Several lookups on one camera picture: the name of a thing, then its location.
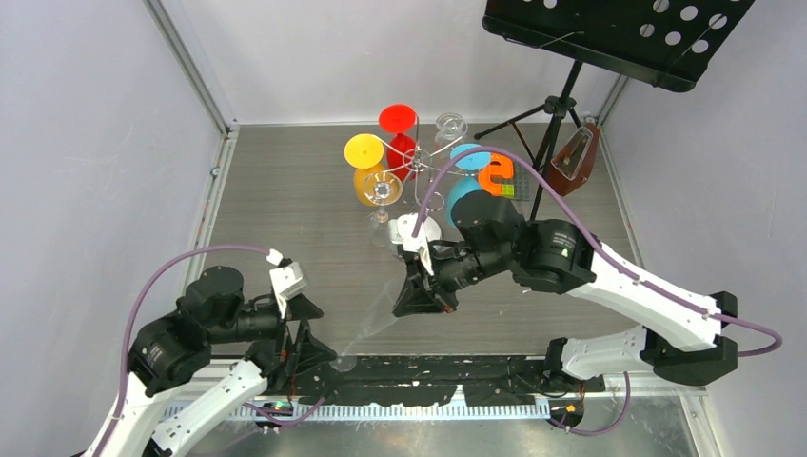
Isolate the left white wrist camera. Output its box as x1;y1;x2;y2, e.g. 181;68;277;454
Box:
269;258;308;319

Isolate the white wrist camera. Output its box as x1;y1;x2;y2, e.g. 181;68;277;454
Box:
269;258;308;319
387;213;442;276

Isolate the small clear glass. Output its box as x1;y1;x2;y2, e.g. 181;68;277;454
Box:
435;112;468;151

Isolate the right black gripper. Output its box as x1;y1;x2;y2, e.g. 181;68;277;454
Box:
394;239;512;316

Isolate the chrome wine glass rack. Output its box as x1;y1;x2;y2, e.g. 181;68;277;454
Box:
368;133;450;248

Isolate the yellow wine glass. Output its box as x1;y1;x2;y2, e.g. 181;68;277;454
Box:
344;133;403;207

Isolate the clear champagne flute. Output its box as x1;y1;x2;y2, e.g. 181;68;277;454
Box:
329;279;403;372

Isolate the red wine glass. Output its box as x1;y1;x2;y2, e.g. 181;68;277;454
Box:
379;104;418;182

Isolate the grey lego baseplate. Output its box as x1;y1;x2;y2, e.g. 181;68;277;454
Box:
504;163;534;202

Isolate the orange letter e toy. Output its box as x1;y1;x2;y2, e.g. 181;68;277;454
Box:
477;152;513;197

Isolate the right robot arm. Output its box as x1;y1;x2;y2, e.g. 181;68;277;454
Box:
389;190;738;391

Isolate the clear wine glass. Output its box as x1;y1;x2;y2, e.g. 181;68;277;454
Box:
363;170;403;247

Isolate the blue wine glass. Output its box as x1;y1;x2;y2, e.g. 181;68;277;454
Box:
446;150;491;228

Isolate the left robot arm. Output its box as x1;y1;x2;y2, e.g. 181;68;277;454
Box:
85;259;336;456

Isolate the brown wooden metronome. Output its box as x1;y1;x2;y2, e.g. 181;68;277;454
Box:
547;123;600;196

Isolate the black music stand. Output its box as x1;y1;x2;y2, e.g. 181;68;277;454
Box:
474;0;757;222

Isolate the green lego brick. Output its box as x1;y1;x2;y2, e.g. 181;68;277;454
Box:
500;183;516;199

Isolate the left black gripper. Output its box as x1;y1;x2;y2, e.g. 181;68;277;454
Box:
211;288;340;369

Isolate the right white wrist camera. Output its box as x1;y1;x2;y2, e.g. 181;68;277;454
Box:
387;213;442;276

